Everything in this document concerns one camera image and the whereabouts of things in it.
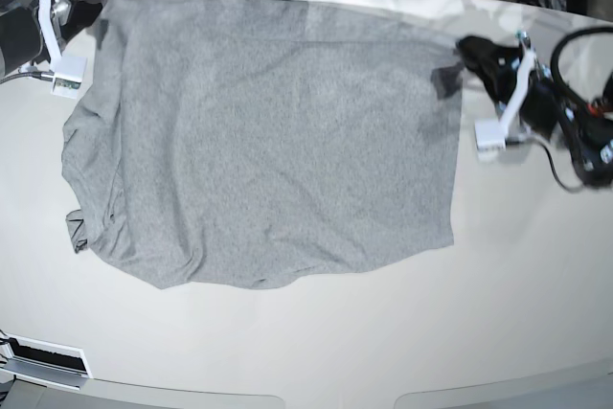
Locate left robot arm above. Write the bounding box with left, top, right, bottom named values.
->
left=456, top=26, right=612, bottom=193

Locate grey t-shirt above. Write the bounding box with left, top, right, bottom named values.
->
left=61, top=0, right=462, bottom=289

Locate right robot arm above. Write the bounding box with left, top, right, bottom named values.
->
left=1, top=0, right=105, bottom=98

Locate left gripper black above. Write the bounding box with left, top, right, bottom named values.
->
left=456, top=35, right=558, bottom=141

